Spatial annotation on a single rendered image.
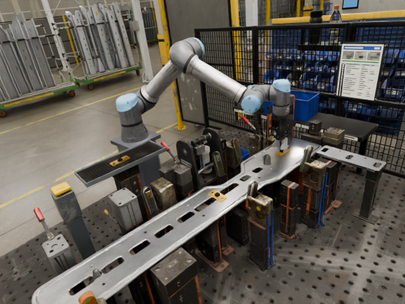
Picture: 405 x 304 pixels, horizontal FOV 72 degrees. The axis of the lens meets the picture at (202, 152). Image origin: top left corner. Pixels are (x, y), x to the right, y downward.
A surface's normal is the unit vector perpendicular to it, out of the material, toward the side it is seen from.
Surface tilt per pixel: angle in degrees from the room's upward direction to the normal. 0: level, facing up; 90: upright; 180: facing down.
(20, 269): 0
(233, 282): 0
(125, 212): 90
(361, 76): 90
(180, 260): 0
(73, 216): 90
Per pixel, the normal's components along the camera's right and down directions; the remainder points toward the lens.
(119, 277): -0.11, -0.88
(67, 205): 0.66, 0.29
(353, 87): -0.74, 0.38
